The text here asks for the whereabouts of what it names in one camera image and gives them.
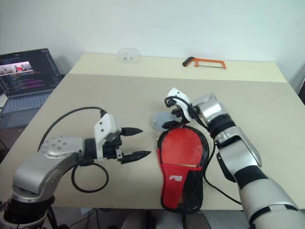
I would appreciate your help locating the red table tennis paddle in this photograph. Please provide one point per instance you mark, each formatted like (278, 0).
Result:
(181, 148)

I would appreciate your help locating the black furniture piece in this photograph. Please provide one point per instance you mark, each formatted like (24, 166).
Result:
(301, 93)

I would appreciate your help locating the clear plastic container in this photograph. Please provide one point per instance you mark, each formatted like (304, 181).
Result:
(128, 56)

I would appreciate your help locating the black and red paddle case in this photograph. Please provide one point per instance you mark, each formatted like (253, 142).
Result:
(190, 190)

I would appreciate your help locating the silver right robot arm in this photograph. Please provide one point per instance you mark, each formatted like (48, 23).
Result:
(243, 152)

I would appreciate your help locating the orange hacksaw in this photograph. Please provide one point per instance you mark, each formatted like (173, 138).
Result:
(209, 61)

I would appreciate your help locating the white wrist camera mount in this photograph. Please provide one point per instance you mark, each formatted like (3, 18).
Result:
(106, 126)
(179, 94)

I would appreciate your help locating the open laptop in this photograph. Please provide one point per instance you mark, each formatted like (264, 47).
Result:
(23, 83)

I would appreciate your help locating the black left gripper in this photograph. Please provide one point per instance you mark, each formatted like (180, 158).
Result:
(110, 149)

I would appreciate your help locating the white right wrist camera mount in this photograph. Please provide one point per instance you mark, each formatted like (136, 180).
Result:
(179, 94)

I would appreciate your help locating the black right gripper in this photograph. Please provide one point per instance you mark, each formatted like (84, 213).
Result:
(181, 115)

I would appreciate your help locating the dark rounded shape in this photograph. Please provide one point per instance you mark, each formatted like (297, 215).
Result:
(197, 220)

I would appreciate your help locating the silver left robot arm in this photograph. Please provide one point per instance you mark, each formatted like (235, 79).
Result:
(47, 164)

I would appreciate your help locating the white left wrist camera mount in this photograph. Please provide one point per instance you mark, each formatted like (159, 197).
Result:
(106, 126)

